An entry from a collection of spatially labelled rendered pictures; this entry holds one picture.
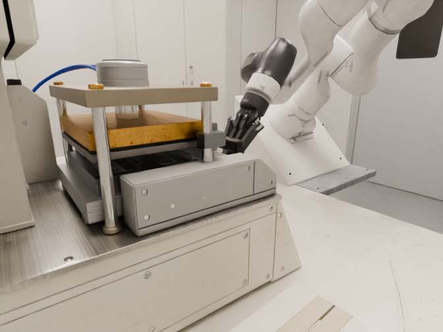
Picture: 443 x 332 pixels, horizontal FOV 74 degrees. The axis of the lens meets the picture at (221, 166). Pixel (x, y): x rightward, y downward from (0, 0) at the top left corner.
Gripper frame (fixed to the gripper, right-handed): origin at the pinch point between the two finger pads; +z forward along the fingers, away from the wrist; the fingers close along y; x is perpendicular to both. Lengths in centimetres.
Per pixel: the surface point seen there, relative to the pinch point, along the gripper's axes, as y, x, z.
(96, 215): 22.4, -34.5, 17.7
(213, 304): 29.0, -13.0, 23.8
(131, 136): 21.6, -35.3, 6.5
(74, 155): 6.1, -35.8, 13.6
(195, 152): 14.3, -19.8, 3.0
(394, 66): -80, 208, -185
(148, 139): 21.6, -33.0, 5.7
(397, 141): -64, 250, -126
